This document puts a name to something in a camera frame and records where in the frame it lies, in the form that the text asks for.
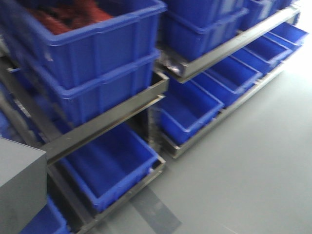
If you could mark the gray square hollow base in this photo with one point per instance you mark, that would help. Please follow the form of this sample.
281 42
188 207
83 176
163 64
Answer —
23 185

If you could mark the blue bin lower shelf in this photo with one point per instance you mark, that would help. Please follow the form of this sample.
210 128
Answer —
107 167

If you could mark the blue bin with red items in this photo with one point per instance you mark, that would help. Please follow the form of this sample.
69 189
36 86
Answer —
80 55

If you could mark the steel rack right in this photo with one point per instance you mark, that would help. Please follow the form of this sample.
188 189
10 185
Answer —
190 110

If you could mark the red packaged items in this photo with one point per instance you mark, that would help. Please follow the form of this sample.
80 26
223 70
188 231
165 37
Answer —
67 17

